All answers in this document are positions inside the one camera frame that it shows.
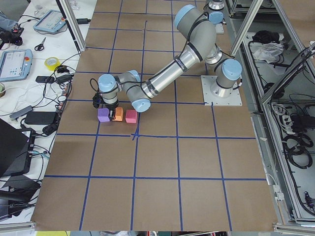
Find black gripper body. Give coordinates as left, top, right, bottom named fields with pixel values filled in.
left=105, top=102, right=119, bottom=110

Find orange foam block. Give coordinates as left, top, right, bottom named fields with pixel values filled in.
left=113, top=107, right=124, bottom=121

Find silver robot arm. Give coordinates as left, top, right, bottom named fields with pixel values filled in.
left=93, top=4, right=242, bottom=119
left=205, top=0, right=225, bottom=25

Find purple foam block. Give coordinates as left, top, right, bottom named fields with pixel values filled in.
left=97, top=108, right=110, bottom=122

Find pink foam block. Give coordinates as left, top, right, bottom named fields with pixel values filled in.
left=125, top=110, right=138, bottom=123

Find yellow tape roll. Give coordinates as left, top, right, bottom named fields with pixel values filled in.
left=44, top=57, right=61, bottom=71

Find black power adapter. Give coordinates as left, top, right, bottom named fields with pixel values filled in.
left=25, top=111, right=56, bottom=125

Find black laptop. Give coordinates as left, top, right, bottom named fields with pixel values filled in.
left=0, top=120, right=35, bottom=177

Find far blue teach pendant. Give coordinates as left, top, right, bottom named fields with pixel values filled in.
left=33, top=10, right=66, bottom=34

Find blue teach pendant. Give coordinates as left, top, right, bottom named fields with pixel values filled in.
left=33, top=10, right=66, bottom=34
left=0, top=49, right=33, bottom=82

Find near blue teach pendant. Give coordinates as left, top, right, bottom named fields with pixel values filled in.
left=0, top=49, right=33, bottom=82

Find white crumpled cloth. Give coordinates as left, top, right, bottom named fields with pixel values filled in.
left=253, top=42, right=284, bottom=63

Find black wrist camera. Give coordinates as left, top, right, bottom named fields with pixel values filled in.
left=93, top=93, right=103, bottom=109

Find black handled scissors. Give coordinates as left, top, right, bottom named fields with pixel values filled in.
left=34, top=38, right=46, bottom=52

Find aluminium frame post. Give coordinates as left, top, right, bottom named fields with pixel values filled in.
left=56, top=0, right=86, bottom=53

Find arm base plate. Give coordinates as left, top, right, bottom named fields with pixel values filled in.
left=201, top=75, right=242, bottom=106
left=215, top=23, right=224, bottom=34

